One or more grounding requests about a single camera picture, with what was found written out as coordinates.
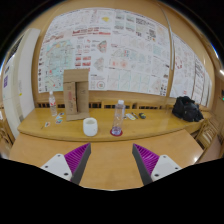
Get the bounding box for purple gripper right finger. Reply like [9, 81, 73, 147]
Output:
[132, 144, 181, 185]

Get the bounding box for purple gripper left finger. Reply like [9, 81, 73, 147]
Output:
[41, 143, 91, 184]

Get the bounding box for clear plastic water bottle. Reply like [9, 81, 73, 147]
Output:
[112, 100, 125, 130]

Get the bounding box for white cup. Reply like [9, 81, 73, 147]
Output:
[83, 118, 98, 137]

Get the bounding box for small dark green object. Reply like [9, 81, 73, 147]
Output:
[139, 113, 146, 119]

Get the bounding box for wooden chair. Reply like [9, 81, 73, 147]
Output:
[195, 117, 221, 152]

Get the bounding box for black backpack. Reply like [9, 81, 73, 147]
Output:
[172, 96, 203, 122]

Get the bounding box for clear bottle near box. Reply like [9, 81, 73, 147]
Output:
[49, 91, 57, 116]

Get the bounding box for brown cardboard box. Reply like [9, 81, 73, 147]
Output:
[63, 69, 89, 121]

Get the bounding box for white air conditioner unit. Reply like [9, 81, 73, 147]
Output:
[2, 28, 40, 138]

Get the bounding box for right wall poster sheet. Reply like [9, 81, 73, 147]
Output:
[170, 34, 212, 107]

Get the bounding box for large wall poster sheet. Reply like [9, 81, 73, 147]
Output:
[38, 8, 170, 96]

